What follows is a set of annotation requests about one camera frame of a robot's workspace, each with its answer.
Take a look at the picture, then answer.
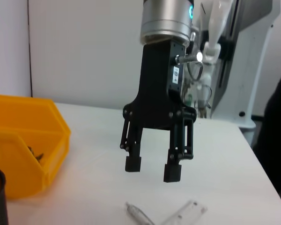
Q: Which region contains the silver ballpoint pen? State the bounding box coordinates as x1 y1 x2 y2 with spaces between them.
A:
125 202 155 225

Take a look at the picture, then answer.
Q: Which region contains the yellow plastic bin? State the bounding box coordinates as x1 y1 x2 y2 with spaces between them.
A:
0 93 72 200

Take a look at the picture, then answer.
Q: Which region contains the transparent plastic ruler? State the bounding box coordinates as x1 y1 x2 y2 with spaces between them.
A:
160 199 208 225

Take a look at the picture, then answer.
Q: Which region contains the white robot torso column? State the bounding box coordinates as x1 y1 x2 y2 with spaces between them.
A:
210 0 281 133

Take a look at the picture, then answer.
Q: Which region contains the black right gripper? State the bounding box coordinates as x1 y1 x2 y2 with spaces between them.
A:
120 41 197 173

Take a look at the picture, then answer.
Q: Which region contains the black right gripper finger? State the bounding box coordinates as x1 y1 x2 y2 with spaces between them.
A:
163 110 198 183

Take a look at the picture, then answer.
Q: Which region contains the large black background object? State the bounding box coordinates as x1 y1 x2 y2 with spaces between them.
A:
252 67 281 197

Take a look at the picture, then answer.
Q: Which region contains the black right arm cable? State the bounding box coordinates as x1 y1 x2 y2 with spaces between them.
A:
175 52 205 82

